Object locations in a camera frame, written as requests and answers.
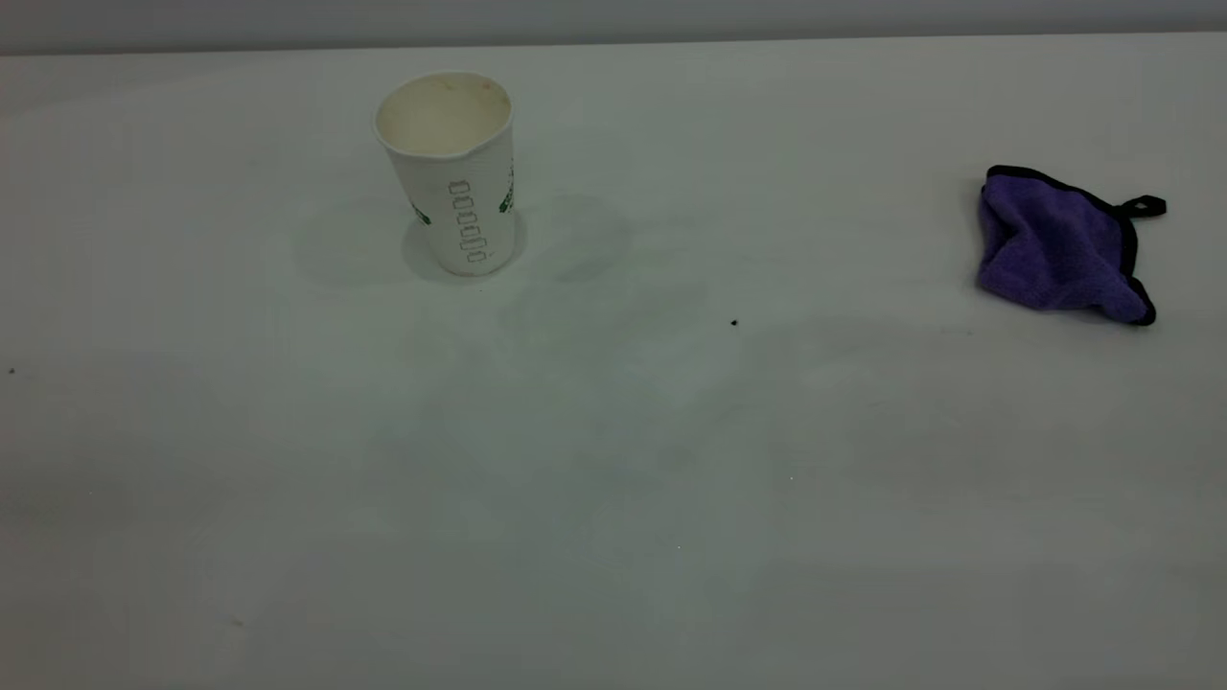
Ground white paper coffee cup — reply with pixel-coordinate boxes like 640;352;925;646
372;71;520;279

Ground purple cloth with black trim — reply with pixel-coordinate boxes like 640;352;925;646
976;165;1169;328

